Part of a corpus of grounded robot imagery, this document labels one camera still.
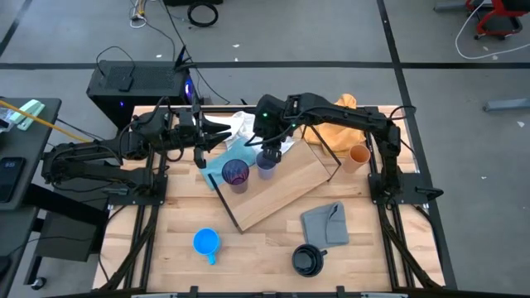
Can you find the black side desk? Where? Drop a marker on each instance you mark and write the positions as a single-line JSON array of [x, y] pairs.
[[33, 145]]

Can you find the wooden shelf black metal frame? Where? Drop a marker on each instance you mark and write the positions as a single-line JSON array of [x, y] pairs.
[[281, 186]]

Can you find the orange cloth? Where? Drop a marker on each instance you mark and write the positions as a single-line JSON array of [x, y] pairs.
[[335, 138]]

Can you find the wooden workbench grey legs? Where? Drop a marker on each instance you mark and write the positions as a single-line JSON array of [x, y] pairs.
[[505, 104]]

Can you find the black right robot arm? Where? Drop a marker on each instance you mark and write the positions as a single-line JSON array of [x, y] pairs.
[[339, 113]]

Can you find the white cloth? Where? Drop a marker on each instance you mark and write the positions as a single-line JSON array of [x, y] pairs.
[[240, 124]]

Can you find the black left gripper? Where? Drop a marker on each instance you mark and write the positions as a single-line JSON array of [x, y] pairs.
[[190, 130]]

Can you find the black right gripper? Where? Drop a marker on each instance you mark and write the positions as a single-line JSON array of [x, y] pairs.
[[273, 142]]

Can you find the purple faceted plastic tumbler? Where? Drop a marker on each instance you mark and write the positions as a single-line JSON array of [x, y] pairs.
[[235, 174]]

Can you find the black wifi antenna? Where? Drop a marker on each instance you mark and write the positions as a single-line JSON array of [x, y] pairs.
[[181, 58]]

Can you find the black smartphone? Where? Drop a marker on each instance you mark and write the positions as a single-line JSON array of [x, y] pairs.
[[10, 178]]

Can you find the blue plastic mug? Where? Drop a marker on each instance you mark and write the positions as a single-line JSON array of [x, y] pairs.
[[206, 242]]

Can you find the yellow rod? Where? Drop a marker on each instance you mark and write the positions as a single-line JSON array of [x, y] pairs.
[[49, 124]]

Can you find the black stand with caster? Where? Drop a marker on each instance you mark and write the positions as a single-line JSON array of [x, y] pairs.
[[66, 236]]

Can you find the lavender cup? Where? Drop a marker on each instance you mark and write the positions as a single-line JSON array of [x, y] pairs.
[[265, 170]]

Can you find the grey folded cloth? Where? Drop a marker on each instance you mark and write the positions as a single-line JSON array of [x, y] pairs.
[[323, 227]]

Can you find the mint green stapler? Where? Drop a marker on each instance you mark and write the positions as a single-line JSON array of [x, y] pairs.
[[27, 111]]

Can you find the teal cloth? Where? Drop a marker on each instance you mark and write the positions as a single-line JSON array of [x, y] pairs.
[[215, 165]]

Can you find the black speckled mug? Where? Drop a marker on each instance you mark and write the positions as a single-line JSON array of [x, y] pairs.
[[307, 260]]

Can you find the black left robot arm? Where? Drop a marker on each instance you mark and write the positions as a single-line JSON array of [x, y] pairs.
[[91, 161]]

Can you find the black computer tower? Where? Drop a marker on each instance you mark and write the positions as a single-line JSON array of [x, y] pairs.
[[145, 83]]

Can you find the peach orange cup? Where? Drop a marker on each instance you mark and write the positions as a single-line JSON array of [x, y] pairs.
[[357, 156]]

